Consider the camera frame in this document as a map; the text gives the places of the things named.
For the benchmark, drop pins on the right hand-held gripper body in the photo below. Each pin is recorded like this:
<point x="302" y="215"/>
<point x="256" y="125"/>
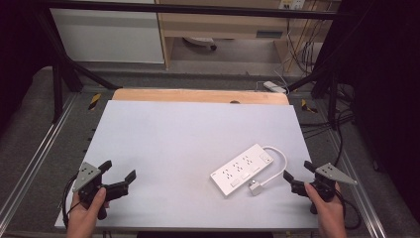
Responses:
<point x="327" y="185"/>

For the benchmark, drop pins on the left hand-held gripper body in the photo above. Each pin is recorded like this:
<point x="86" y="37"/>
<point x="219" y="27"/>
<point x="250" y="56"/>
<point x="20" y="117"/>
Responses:
<point x="86" y="175"/>

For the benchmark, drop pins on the person's right hand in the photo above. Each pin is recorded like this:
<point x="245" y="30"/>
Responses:
<point x="327" y="214"/>

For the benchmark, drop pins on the person's left hand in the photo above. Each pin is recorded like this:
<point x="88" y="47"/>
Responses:
<point x="85" y="214"/>

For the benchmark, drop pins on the white power plug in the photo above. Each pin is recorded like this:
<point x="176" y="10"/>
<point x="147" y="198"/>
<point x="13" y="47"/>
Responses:
<point x="255" y="188"/>

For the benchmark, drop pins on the white power strip with sockets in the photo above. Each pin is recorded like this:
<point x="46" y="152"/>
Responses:
<point x="241" y="170"/>

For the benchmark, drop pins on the yellow black tape marker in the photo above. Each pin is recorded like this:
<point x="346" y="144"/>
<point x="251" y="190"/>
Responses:
<point x="94" y="101"/>
<point x="307" y="106"/>

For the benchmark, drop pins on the white table mat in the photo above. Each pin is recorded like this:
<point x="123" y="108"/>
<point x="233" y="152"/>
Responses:
<point x="185" y="142"/>

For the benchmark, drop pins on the black metal stand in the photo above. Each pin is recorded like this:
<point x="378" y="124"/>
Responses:
<point x="59" y="76"/>
<point x="330" y="86"/>

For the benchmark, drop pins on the small white floor power strip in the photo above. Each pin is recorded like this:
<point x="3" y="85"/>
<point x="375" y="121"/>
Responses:
<point x="274" y="87"/>

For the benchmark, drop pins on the white cabinet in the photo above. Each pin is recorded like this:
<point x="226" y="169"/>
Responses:
<point x="109" y="36"/>

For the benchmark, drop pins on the white chair base with caster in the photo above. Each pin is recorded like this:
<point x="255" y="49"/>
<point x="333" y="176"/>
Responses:
<point x="200" y="42"/>

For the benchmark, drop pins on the wooden desk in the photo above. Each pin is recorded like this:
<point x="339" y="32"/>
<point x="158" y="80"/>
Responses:
<point x="228" y="23"/>

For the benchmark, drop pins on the aluminium rail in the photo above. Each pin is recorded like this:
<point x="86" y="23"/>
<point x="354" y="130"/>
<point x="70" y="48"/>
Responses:
<point x="356" y="185"/>
<point x="36" y="155"/>

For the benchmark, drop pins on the white wall socket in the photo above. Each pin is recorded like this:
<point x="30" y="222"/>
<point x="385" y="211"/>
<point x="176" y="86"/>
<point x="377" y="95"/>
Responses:
<point x="292" y="4"/>

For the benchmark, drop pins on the black metal frame bar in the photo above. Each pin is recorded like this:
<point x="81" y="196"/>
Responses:
<point x="198" y="9"/>

